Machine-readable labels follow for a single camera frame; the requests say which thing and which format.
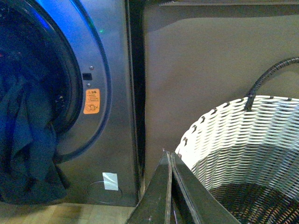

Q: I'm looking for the right gripper black camera left finger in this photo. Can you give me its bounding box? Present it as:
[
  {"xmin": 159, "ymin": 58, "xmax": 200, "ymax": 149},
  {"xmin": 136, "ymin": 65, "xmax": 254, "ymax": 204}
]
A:
[{"xmin": 126, "ymin": 151, "xmax": 172, "ymax": 224}]

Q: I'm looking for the right gripper black camera right finger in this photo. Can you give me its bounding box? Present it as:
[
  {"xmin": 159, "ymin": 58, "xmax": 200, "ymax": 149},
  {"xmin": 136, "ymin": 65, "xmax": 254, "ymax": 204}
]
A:
[{"xmin": 171, "ymin": 153, "xmax": 240, "ymax": 224}]

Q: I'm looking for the dark navy garment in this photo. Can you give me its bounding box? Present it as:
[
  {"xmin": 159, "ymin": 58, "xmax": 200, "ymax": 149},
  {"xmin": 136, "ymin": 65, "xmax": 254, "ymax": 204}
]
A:
[{"xmin": 0, "ymin": 52, "xmax": 66, "ymax": 205}]

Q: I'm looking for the grey front-load washing machine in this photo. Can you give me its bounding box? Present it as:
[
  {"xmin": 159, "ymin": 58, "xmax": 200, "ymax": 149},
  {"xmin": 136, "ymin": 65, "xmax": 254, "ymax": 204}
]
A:
[{"xmin": 0, "ymin": 0, "xmax": 143, "ymax": 207}]

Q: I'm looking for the white tape patch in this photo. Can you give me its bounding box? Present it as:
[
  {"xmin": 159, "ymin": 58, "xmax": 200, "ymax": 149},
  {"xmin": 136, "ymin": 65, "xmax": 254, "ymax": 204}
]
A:
[{"xmin": 102, "ymin": 172, "xmax": 119, "ymax": 191}]

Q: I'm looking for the white woven laundry basket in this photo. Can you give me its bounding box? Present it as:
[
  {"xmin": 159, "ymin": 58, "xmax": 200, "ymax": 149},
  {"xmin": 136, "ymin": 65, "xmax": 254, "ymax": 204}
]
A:
[{"xmin": 176, "ymin": 96, "xmax": 299, "ymax": 224}]

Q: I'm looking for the orange warning sticker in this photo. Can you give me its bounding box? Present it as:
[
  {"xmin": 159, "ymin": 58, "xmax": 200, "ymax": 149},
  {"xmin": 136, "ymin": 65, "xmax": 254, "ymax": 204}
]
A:
[{"xmin": 83, "ymin": 89, "xmax": 100, "ymax": 114}]

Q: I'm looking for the black corrugated basket handle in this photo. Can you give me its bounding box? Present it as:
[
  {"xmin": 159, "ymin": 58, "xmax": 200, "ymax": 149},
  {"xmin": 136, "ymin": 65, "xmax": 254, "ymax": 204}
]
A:
[{"xmin": 244, "ymin": 56, "xmax": 299, "ymax": 112}]

